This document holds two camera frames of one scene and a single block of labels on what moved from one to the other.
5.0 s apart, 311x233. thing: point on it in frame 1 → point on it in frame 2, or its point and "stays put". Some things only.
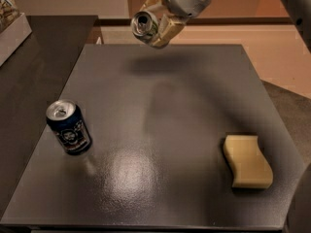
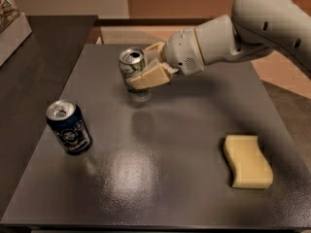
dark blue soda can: x=68 y=124 stays put
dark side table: x=30 y=86 stays put
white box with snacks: x=15 y=28 stays put
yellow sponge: x=251 y=168 stays put
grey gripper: x=182 y=0 → x=182 y=52
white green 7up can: x=145 y=26 → x=131 y=61
